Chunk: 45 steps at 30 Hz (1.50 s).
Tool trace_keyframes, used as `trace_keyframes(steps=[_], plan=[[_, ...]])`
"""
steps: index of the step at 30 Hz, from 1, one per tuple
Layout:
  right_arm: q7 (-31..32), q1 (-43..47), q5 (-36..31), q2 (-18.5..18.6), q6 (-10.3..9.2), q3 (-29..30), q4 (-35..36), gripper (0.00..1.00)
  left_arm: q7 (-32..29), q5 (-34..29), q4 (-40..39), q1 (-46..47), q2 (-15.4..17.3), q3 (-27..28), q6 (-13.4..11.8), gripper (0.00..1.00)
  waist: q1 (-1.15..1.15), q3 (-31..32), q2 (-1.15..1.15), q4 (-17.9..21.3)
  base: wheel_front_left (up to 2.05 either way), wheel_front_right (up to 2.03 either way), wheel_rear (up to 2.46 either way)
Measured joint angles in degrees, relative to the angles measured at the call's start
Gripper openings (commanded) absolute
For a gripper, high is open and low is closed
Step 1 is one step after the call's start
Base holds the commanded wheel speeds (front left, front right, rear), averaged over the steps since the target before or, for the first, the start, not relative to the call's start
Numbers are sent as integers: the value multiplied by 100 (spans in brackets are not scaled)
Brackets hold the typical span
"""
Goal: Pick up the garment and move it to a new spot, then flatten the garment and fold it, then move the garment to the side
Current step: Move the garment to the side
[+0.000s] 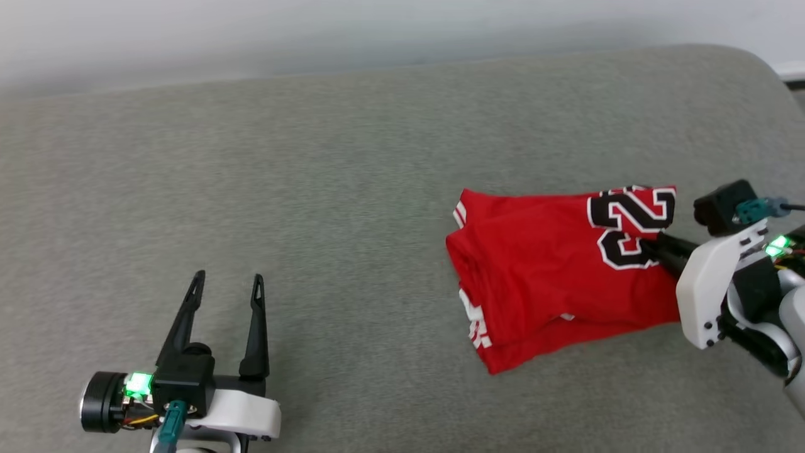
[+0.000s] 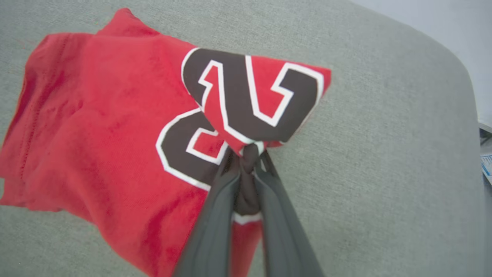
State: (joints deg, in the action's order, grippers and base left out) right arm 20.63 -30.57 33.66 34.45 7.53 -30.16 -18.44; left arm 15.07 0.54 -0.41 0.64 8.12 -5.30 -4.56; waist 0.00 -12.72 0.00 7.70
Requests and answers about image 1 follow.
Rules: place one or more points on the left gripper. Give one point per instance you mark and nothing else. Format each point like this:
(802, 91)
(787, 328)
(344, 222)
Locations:
(245, 412)

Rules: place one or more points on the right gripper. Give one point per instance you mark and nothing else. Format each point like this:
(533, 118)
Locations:
(710, 283)

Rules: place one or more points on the red white basketball jersey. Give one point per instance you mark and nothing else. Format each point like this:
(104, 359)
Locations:
(534, 264)

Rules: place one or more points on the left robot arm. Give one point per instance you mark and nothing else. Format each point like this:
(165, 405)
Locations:
(207, 445)

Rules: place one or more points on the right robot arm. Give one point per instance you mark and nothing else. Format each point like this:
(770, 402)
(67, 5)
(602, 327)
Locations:
(795, 327)

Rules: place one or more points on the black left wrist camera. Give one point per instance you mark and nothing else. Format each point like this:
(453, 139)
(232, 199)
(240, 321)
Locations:
(182, 384)

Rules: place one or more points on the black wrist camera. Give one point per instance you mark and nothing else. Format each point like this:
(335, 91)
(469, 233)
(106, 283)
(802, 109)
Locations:
(717, 207)
(182, 384)

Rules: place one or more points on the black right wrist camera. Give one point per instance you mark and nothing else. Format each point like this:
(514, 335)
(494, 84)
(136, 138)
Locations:
(717, 207)

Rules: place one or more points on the teal right camera connector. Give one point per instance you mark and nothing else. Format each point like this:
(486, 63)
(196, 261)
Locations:
(751, 211)

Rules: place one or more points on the teal camera connector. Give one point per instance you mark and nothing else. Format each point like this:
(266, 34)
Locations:
(171, 425)
(751, 211)

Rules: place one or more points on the teal left camera connector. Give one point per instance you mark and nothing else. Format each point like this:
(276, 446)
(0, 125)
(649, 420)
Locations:
(171, 425)

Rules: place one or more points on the white wall skirting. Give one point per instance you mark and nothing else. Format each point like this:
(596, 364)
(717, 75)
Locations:
(791, 70)

